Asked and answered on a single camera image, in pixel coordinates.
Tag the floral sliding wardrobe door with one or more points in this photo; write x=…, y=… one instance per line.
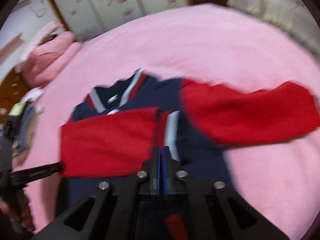
x=88, y=19

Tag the blue folded jeans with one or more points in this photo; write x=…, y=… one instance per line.
x=24, y=136

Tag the pink bed blanket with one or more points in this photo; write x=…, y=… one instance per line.
x=211, y=44

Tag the person's left hand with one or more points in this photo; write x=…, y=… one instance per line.
x=16, y=218

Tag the yellow folded garment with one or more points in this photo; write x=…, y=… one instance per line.
x=18, y=108

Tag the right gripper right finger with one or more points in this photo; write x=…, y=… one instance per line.
x=171, y=185

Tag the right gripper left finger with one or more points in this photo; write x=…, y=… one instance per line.
x=151, y=185

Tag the navy red varsity jacket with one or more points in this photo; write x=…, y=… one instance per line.
x=112, y=131

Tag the white folded garment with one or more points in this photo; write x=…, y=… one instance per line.
x=33, y=95

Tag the cream folded garment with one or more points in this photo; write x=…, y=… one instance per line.
x=21, y=157

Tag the pink pillow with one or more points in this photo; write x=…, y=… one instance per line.
x=36, y=41

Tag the pink folded quilt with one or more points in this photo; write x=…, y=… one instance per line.
x=46, y=61

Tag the brown wooden headboard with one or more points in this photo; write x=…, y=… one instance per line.
x=13, y=88

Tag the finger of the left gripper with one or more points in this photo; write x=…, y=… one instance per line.
x=37, y=173

